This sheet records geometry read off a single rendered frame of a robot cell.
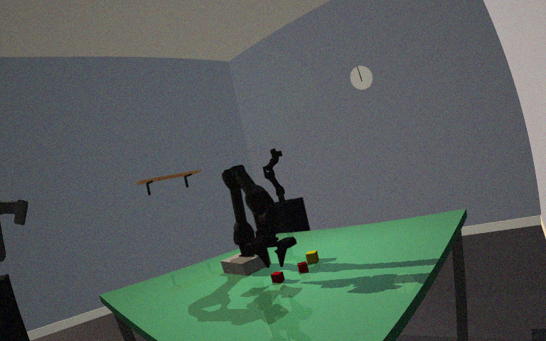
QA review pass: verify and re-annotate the red cube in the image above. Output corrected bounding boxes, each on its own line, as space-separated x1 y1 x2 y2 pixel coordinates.
297 261 309 273
270 272 285 283

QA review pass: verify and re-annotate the yellow cube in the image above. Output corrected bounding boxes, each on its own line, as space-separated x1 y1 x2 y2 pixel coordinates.
306 250 319 264

